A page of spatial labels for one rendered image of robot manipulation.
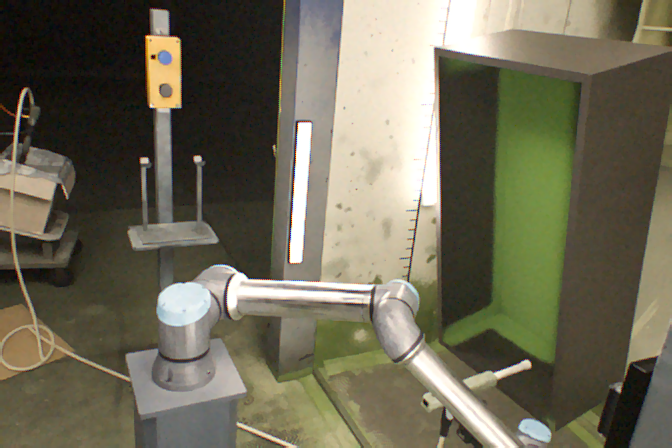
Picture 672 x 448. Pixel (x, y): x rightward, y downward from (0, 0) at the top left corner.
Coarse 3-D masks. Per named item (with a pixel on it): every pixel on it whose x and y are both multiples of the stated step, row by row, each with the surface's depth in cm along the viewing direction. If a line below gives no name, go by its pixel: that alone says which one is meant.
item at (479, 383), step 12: (492, 372) 211; (504, 372) 213; (468, 384) 204; (480, 384) 205; (492, 384) 209; (432, 396) 197; (432, 408) 196; (444, 408) 205; (444, 420) 206; (444, 432) 209
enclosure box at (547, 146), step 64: (448, 64) 197; (512, 64) 165; (576, 64) 155; (640, 64) 153; (448, 128) 207; (512, 128) 221; (576, 128) 196; (640, 128) 164; (448, 192) 219; (512, 192) 232; (576, 192) 160; (640, 192) 175; (448, 256) 231; (512, 256) 243; (576, 256) 170; (640, 256) 188; (448, 320) 245; (512, 320) 255; (576, 320) 182; (512, 384) 221; (576, 384) 196
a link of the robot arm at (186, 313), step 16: (176, 288) 176; (192, 288) 176; (160, 304) 169; (176, 304) 169; (192, 304) 169; (208, 304) 173; (160, 320) 170; (176, 320) 168; (192, 320) 169; (208, 320) 175; (160, 336) 172; (176, 336) 169; (192, 336) 171; (208, 336) 177; (160, 352) 174; (176, 352) 171; (192, 352) 173
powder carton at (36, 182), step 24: (0, 168) 317; (24, 168) 322; (48, 168) 358; (72, 168) 362; (0, 192) 324; (24, 192) 321; (48, 192) 326; (0, 216) 329; (24, 216) 332; (48, 216) 338
